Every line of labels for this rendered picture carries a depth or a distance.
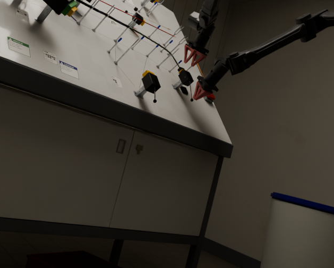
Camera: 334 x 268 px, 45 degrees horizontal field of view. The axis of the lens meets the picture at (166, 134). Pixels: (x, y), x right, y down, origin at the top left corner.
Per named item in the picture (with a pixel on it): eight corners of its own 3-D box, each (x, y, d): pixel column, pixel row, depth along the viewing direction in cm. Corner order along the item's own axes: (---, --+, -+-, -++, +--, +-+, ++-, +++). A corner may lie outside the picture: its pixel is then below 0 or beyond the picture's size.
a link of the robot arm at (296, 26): (314, 12, 175) (319, 36, 179) (305, 12, 180) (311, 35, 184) (231, 54, 166) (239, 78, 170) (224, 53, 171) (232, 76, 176)
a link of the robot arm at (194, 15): (205, 19, 171) (217, 9, 175) (184, 8, 176) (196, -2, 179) (204, 41, 181) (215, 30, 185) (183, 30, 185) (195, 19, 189)
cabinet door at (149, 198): (200, 236, 192) (220, 156, 195) (110, 228, 154) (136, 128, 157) (196, 235, 194) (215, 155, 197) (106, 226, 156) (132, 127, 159)
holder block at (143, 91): (139, 111, 153) (156, 95, 148) (132, 87, 160) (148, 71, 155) (148, 114, 156) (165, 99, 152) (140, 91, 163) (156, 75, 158)
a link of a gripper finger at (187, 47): (177, 58, 184) (187, 40, 182) (186, 63, 189) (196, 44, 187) (186, 64, 180) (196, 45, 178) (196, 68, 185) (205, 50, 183)
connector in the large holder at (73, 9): (67, 8, 141) (74, 0, 139) (74, 14, 142) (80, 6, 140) (61, 13, 136) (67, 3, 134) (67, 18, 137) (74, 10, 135)
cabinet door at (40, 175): (109, 227, 154) (135, 128, 157) (-40, 213, 117) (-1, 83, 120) (105, 226, 156) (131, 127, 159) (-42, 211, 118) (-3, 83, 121)
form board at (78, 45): (-7, 58, 116) (-4, 54, 115) (-17, -108, 172) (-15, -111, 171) (229, 146, 198) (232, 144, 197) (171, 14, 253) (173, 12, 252)
